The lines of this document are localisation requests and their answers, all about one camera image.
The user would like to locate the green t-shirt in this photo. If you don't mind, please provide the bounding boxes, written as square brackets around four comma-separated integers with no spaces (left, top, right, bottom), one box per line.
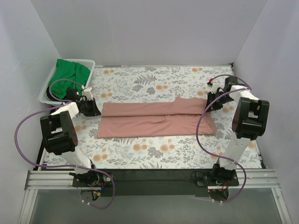
[48,59,90,100]

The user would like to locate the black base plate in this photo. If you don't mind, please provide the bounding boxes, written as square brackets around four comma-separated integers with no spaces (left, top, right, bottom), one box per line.
[70,169,239,197]

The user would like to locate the floral table mat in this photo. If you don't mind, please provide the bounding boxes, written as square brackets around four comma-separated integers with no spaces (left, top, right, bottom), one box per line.
[44,65,262,170]

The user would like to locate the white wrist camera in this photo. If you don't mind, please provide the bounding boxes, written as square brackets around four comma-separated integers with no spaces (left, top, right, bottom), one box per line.
[82,87,93,100]
[207,78,220,93]

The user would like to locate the pink t-shirt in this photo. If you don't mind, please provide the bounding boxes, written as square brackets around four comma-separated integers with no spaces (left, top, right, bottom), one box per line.
[98,97,217,138]

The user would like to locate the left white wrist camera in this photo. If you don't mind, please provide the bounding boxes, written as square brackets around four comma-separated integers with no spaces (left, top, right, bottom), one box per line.
[82,87,93,100]

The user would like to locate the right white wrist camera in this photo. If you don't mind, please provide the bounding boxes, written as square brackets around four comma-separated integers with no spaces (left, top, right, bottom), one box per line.
[207,78,220,93]

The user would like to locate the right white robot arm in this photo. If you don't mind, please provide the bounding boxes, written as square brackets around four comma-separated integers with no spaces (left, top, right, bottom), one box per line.
[202,75,270,186]

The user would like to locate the aluminium frame rail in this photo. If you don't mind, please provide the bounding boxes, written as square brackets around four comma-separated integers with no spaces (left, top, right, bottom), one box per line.
[25,169,291,224]

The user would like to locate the black garment in basket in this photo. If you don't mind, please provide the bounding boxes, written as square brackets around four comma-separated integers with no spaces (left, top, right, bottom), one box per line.
[46,87,60,101]

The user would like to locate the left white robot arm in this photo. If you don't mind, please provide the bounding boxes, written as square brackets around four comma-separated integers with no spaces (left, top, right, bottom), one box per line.
[40,87,101,187]

